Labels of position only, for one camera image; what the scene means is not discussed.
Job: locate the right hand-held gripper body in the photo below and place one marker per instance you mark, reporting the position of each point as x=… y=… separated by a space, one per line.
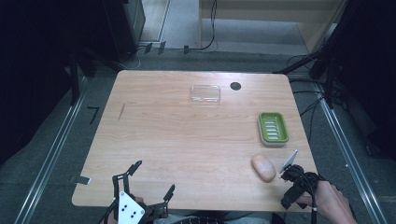
x=300 y=182

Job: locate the black metal stand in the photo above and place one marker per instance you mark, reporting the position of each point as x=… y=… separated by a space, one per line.
x=74 y=71
x=323 y=59

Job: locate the green soap dish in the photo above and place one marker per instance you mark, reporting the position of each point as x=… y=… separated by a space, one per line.
x=273 y=129

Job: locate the dark cabinet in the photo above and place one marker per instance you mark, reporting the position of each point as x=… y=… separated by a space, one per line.
x=126 y=25

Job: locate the light wooden cabinet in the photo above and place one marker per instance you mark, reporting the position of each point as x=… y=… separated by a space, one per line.
x=264 y=18

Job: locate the metal floor rail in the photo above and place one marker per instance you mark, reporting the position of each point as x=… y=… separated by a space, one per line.
x=348 y=155
x=53 y=152

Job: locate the black round table grommet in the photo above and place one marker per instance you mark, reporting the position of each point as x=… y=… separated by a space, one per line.
x=235 y=86

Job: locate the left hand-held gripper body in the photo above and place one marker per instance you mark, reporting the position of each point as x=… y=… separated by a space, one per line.
x=130 y=211

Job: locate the peach bar of soap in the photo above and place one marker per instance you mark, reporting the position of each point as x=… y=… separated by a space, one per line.
x=263 y=168

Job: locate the clear plastic container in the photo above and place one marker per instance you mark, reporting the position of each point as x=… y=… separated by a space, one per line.
x=205 y=94

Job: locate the person's left hand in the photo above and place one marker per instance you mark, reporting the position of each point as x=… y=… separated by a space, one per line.
x=139 y=200

